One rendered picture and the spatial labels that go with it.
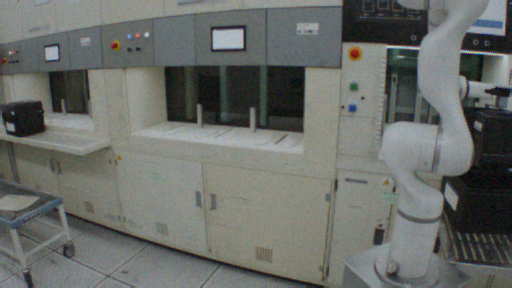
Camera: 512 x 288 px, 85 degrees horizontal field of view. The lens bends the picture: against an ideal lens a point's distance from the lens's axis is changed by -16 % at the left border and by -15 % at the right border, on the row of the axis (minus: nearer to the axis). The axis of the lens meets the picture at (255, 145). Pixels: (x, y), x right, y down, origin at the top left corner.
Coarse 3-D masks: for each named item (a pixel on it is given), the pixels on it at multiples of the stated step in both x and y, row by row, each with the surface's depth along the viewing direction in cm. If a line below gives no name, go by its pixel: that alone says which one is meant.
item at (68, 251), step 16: (0, 192) 204; (16, 192) 205; (32, 192) 209; (32, 208) 183; (48, 208) 190; (16, 224) 167; (48, 224) 213; (64, 224) 204; (16, 240) 168; (48, 240) 192; (16, 256) 173
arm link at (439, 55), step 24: (432, 0) 66; (456, 0) 63; (480, 0) 60; (456, 24) 64; (432, 48) 68; (456, 48) 66; (432, 72) 69; (456, 72) 68; (432, 96) 70; (456, 96) 69; (456, 120) 68; (456, 144) 68; (432, 168) 73; (456, 168) 70
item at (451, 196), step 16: (448, 176) 118; (464, 176) 123; (480, 176) 121; (496, 176) 119; (448, 192) 116; (464, 192) 101; (480, 192) 97; (496, 192) 96; (448, 208) 115; (464, 208) 100; (480, 208) 99; (496, 208) 97; (464, 224) 101; (480, 224) 100; (496, 224) 99
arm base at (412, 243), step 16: (400, 224) 81; (416, 224) 77; (432, 224) 76; (400, 240) 81; (416, 240) 78; (432, 240) 78; (384, 256) 92; (400, 256) 81; (416, 256) 79; (384, 272) 85; (400, 272) 82; (416, 272) 80; (432, 272) 83
